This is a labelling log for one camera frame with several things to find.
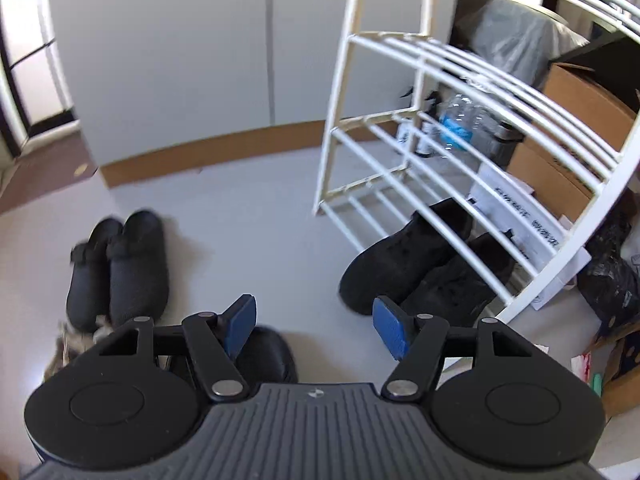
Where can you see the blue dotted cardboard box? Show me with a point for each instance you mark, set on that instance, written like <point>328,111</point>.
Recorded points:
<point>620,375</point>

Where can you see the printed brown cardboard box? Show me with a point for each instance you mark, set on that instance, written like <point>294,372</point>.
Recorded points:
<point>585,110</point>

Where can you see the grey plastic cover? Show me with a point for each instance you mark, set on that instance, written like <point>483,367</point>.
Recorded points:
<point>520,35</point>

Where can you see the white labelled parcel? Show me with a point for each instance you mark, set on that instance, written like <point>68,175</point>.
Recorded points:
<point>540,240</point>

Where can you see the white metal shoe rack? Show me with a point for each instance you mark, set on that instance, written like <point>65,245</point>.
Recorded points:
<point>340,85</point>

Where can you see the clear plastic water bottle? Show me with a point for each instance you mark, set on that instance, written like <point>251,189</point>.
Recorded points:
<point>465,125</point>

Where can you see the black mesh lace-up sneaker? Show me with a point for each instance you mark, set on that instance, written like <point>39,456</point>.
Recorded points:
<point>460,285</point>
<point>395,260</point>

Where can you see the black framed glass door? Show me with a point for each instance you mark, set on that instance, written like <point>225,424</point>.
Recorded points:
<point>30,60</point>

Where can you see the dark pump bottle white label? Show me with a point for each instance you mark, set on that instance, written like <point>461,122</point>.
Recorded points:
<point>429,135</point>
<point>406,135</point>

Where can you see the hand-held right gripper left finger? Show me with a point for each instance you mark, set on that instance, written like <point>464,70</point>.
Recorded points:
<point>240,325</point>

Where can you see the white printed lace-up sneaker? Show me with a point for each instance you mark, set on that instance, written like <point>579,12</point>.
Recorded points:
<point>70,350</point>

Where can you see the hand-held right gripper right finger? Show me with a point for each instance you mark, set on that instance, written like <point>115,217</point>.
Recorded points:
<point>392,327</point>

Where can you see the black plastic bag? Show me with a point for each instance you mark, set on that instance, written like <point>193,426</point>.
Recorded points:
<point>610,270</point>

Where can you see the brown door mat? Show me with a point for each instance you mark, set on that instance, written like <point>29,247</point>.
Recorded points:
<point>40,175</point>

